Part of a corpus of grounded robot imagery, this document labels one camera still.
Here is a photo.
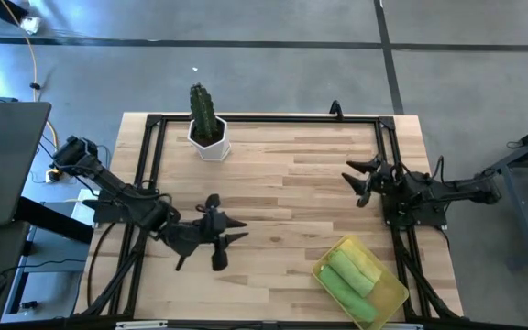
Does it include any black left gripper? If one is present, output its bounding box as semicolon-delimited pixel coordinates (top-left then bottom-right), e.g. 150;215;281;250
199;193;250;272

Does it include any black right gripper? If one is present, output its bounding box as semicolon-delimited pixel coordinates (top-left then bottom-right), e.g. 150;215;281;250
340;155;402;208

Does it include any yellow microfiber towel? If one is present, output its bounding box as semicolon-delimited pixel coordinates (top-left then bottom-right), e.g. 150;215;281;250
339;238;383;283

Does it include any light green microfiber towel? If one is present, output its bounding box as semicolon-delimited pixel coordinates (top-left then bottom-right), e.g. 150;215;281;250
327;249;375;298

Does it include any dark green microfiber towel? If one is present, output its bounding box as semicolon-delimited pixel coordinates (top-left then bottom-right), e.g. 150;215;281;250
317;264;380;324

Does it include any yellow translucent plastic basket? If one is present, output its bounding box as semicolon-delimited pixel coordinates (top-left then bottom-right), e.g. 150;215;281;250
311;234;410;330

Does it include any white hexagonal plant pot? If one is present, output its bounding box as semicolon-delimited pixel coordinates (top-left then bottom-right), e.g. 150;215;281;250
187;115;232;162

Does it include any green cactus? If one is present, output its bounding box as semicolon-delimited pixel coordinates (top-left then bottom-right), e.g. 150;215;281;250
189;82;222;143

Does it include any dark metal cart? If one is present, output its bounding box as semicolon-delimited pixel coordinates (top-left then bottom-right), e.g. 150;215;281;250
476;116;528;268

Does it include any black desk beam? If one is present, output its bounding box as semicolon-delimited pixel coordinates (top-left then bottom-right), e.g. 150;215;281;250
14;196;95;245

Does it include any white power strip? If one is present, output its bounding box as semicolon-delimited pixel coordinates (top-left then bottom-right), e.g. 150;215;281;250
43;168;67;184

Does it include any grey desk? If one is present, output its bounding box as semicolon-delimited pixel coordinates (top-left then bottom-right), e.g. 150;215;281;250
0;101;52;228

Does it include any person's shoe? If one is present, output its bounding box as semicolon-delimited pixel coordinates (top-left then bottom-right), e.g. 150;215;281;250
19;16;42;36

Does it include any person's leg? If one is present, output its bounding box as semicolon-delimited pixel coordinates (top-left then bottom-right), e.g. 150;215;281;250
0;0;30;27

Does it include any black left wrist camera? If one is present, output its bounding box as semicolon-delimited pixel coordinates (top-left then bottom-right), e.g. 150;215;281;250
199;214;225;240

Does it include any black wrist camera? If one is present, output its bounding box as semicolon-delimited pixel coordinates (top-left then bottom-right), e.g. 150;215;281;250
380;171;402;193
199;214;225;240

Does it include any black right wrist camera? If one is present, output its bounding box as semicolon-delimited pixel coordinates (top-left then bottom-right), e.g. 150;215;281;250
380;171;402;193

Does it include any small black frame mount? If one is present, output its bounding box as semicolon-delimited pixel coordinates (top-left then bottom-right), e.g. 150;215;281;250
329;99;346;121

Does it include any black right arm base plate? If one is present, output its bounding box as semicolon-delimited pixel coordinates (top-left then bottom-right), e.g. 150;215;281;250
380;190;448;228

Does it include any black aluminium table frame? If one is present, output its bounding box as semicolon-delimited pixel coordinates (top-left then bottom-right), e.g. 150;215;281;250
74;112;466;323

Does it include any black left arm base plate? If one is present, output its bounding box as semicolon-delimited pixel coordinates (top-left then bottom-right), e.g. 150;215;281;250
82;187;155;226

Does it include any yellow cable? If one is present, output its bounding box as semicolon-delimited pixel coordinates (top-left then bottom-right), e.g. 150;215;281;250
0;0;66;181

